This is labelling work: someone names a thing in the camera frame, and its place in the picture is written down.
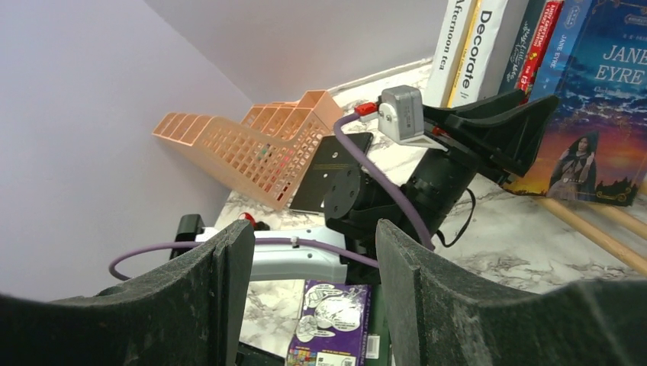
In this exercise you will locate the red comic paperback book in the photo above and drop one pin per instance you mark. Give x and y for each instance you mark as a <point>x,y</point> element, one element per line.
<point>538,46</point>

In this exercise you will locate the blue Jane Eyre book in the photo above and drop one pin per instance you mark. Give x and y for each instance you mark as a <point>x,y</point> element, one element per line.
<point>594,146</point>

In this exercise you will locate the dark green thin book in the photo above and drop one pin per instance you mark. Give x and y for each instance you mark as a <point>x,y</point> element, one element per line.
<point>378,349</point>

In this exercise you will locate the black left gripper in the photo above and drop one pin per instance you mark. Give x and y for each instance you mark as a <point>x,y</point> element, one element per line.
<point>495,136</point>

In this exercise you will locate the black hardcover book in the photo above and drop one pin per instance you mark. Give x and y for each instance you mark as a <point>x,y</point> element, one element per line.
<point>330,158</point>

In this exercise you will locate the purple comic paperback book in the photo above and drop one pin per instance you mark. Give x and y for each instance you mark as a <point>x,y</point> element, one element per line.
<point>332,328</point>

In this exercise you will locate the peach plastic file organizer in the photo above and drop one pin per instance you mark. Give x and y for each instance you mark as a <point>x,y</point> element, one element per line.
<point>266,154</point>

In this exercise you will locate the brown Decorate Furniture book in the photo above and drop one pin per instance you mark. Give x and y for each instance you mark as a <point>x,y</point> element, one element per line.
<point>480,47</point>

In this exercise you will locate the white Afternoon Tea book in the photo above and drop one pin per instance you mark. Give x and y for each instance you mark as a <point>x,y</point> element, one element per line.
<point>450,44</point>

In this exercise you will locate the small red capped object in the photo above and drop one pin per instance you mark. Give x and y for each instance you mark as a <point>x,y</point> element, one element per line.
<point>258,225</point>

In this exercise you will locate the yellow Little Prince book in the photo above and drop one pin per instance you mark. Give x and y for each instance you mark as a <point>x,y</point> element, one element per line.
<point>471,26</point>

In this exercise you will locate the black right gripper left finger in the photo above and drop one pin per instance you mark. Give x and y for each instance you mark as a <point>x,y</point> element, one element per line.
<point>188,311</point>

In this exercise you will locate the Little Women book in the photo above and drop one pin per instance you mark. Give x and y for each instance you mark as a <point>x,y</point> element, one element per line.
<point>521,45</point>

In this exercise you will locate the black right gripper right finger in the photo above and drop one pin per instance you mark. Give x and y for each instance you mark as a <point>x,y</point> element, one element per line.
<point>441,314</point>

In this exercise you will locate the wooden book rack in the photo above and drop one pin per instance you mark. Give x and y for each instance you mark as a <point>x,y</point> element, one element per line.
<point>601,238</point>

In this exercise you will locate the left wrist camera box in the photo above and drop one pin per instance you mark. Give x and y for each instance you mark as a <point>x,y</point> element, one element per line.
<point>400,117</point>

